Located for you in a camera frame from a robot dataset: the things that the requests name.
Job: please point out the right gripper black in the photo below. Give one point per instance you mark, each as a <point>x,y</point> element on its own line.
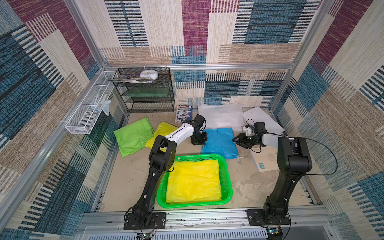
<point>245,140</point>

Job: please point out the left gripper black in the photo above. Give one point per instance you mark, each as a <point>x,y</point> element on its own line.
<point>203,142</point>

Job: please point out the blue raincoat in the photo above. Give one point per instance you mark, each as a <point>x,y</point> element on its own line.
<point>220,142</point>

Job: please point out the white translucent raincoat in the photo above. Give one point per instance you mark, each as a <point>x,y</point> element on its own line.
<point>223,116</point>

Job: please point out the green plastic basket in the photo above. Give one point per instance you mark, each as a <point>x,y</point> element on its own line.
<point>226,186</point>

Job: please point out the large yellow raincoat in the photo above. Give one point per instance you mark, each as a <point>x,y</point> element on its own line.
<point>194,182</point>

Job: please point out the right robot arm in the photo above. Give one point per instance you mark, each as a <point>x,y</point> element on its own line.
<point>294,161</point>

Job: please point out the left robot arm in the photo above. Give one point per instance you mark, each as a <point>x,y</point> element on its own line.
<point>161,158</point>

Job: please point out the small yellow folded raincoat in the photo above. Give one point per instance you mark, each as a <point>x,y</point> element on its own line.
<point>163,129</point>

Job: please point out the lime green folded raincoat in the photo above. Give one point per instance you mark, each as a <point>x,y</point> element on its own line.
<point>134,136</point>

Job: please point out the blue treehouse book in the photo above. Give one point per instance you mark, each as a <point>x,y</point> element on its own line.
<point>183,113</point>

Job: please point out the tan notebook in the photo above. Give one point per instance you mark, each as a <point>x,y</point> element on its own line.
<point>265,159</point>

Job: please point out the white book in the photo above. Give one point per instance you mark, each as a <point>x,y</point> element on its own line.
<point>259,115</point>

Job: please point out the white bowl on rack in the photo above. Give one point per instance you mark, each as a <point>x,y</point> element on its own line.
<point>149,75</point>

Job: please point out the magazine on rack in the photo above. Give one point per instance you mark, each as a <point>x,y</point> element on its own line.
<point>130,79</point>

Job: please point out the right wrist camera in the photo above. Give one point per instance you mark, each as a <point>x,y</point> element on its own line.
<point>249,130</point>

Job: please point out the black wire shelf rack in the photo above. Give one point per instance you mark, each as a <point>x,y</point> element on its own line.
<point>157,96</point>

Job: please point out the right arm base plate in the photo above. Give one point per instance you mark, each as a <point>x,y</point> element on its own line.
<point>257,217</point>

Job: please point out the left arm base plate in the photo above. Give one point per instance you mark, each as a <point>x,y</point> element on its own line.
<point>155,221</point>

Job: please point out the white wire wall basket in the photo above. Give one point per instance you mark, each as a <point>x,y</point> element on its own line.
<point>92,105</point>

